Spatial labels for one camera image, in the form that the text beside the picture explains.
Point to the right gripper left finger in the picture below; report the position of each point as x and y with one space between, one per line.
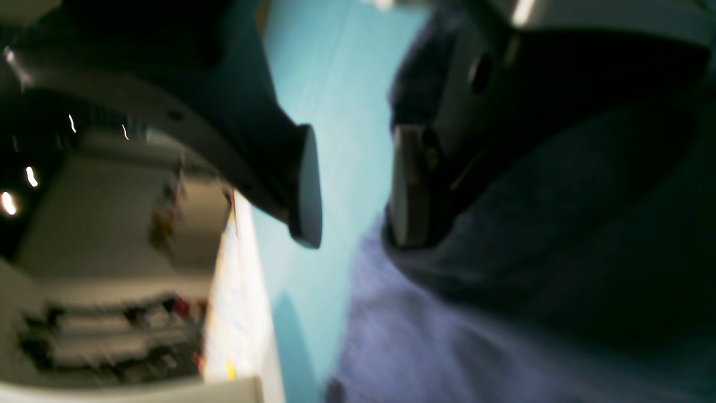
196 70

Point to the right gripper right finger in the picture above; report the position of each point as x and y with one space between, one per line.
519 72

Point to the blue-grey heathered T-shirt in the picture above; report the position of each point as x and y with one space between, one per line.
585 273

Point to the teal table cloth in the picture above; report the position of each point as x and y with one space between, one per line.
332 63

